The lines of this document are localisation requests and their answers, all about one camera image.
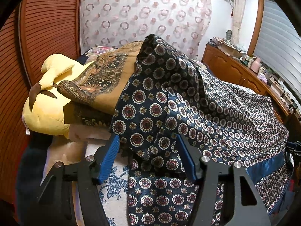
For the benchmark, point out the open cardboard box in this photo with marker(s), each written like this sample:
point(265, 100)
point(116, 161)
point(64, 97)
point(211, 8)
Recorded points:
point(228, 49)

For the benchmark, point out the cream folded cloth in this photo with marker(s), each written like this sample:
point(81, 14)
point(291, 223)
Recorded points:
point(89, 131)

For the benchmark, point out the sheer circle patterned curtain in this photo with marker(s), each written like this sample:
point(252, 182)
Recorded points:
point(145, 11)

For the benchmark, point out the blue floral bed sheet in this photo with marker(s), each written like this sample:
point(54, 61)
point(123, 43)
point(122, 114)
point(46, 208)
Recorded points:
point(115, 193)

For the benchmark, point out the gold brown patterned cloth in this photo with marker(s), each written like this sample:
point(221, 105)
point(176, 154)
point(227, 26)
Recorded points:
point(103, 80)

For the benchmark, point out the navy patterned satin robe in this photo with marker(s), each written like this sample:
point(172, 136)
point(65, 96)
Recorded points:
point(199, 103)

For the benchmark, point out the yellow plush toy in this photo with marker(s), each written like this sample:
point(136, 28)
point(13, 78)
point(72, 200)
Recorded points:
point(47, 120)

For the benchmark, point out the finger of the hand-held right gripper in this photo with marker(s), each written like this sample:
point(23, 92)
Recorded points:
point(291, 149)

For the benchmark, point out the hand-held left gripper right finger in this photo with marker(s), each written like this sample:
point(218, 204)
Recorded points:
point(188, 163)

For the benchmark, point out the long wooden cabinet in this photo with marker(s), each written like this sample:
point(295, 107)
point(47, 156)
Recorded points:
point(235, 71)

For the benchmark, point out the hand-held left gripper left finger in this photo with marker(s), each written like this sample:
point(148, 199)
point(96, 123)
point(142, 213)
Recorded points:
point(108, 158)

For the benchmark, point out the brown louvered wardrobe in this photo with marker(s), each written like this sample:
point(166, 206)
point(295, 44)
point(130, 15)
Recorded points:
point(44, 40)

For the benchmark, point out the pink bottle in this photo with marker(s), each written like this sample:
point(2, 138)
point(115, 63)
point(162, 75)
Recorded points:
point(255, 64)

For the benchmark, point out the grey window blind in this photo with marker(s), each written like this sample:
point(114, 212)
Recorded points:
point(279, 47)

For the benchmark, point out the cream lace side curtain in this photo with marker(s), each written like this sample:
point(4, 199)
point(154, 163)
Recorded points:
point(238, 16)

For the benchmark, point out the small white fan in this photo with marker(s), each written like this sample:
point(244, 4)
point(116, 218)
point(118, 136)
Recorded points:
point(229, 34)

